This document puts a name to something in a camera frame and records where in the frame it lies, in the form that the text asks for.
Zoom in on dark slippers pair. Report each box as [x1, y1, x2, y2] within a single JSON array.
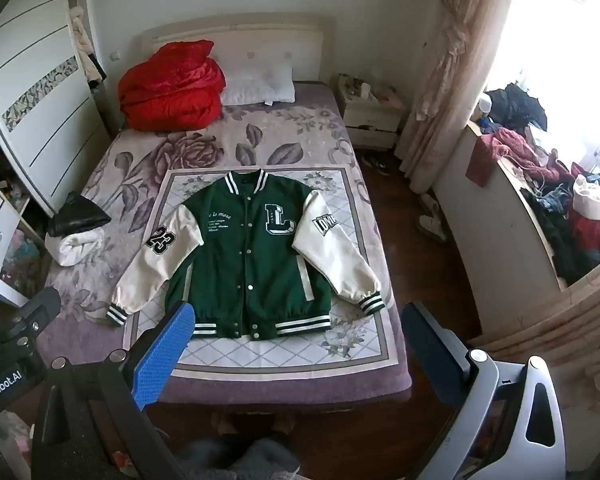
[[362, 154, 393, 177]]

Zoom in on white bay window ledge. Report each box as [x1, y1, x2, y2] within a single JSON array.
[[432, 120, 600, 361]]

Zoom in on beige curtain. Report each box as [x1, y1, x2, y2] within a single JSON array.
[[472, 255, 600, 411], [397, 0, 521, 195]]

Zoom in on white nightstand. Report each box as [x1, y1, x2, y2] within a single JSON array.
[[336, 74, 406, 150]]

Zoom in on white hanging cloth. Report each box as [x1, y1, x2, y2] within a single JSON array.
[[69, 6, 106, 92]]

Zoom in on diamond pattern floral mat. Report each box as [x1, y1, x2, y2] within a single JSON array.
[[122, 167, 406, 381]]

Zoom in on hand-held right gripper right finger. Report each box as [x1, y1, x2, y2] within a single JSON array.
[[401, 301, 567, 480]]

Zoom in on white crumpled cloth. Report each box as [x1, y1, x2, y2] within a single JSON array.
[[45, 227, 106, 267]]

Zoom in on white pillow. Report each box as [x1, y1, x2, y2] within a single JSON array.
[[220, 57, 297, 107]]

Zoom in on red duvet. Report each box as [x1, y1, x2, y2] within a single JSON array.
[[117, 40, 228, 133]]

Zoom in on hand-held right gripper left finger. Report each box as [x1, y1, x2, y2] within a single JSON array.
[[31, 301, 197, 480]]

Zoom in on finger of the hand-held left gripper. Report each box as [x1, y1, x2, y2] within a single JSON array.
[[7, 287, 62, 343]]

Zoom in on green and white varsity jacket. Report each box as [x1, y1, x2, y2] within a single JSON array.
[[105, 169, 385, 341]]

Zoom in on white wardrobe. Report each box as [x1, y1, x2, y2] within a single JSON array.
[[0, 0, 112, 216]]

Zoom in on cream bed headboard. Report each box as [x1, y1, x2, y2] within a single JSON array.
[[141, 12, 337, 86]]

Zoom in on pile of clothes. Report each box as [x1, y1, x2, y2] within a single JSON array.
[[467, 82, 600, 286]]

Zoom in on person's grey clad legs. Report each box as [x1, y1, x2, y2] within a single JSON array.
[[174, 434, 302, 480]]

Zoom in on bed with purple floral sheet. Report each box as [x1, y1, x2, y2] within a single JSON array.
[[42, 80, 413, 406]]

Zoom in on window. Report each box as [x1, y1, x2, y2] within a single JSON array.
[[485, 0, 600, 176]]

